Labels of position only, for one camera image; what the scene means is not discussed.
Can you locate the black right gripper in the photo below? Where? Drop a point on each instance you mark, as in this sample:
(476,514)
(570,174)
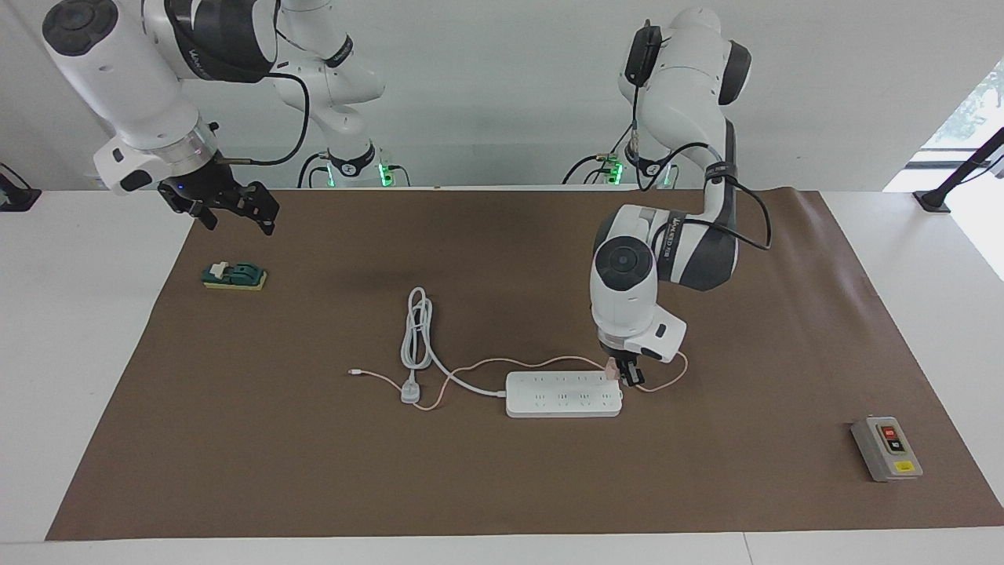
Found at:
(212,188)

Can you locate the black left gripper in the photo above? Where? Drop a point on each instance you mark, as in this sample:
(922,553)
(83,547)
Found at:
(621,355)

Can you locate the pink charger block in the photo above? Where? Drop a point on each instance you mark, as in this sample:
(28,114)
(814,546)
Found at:
(612,367)

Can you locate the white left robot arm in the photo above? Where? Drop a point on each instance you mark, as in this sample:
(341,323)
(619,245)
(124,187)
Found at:
(627,306)

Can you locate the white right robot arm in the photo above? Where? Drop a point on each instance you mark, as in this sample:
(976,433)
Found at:
(133,86)

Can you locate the white power strip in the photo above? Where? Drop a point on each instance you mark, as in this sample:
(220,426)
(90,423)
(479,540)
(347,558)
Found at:
(565,400)

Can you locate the brown table mat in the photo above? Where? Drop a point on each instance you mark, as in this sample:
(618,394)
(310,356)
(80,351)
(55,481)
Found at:
(549,486)

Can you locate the black table clamp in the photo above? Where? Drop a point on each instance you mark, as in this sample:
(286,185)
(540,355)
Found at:
(16,198)

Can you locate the black stand pole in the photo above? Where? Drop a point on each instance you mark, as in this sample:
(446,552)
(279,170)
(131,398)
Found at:
(933,200)

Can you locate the green knife switch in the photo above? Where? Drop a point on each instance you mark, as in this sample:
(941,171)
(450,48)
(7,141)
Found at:
(235,276)

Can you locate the grey on-off switch box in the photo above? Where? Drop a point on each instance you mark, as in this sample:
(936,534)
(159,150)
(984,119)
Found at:
(886,449)

